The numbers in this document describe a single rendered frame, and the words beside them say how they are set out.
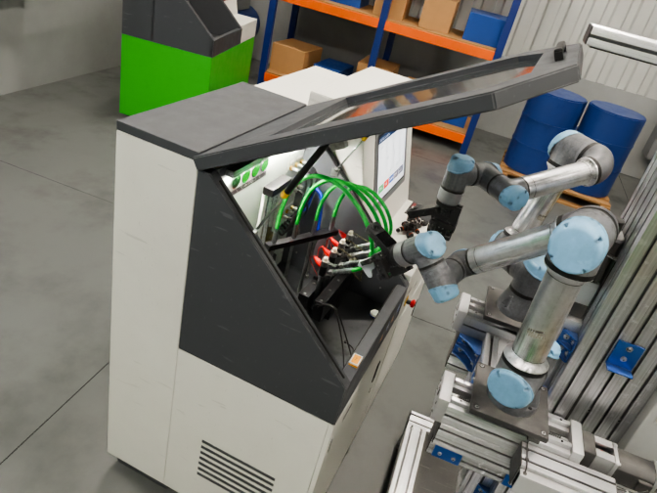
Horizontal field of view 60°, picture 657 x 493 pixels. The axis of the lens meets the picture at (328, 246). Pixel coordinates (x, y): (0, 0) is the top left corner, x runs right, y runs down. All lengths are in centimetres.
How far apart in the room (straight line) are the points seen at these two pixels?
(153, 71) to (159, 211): 395
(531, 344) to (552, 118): 508
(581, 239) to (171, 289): 120
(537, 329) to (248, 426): 103
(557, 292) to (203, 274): 99
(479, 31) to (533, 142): 141
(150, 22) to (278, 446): 428
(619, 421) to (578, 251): 81
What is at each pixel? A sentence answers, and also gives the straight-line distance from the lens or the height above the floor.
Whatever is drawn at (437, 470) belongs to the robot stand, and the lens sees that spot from 266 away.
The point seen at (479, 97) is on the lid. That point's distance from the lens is 126.
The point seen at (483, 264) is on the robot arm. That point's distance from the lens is 160.
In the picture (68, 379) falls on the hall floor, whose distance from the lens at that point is 302.
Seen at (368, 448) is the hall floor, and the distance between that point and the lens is 289.
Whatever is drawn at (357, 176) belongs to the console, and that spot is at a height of 130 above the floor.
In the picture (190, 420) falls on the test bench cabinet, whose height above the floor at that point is 49.
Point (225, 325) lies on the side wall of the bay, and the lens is 181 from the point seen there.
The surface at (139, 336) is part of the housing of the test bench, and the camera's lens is 207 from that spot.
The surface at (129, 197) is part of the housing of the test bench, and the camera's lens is 181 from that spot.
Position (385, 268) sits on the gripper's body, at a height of 128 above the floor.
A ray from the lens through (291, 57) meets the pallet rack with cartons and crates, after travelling 751.
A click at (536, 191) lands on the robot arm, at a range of 183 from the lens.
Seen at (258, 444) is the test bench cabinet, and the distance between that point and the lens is 206.
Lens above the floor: 213
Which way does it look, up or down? 30 degrees down
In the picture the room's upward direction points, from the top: 14 degrees clockwise
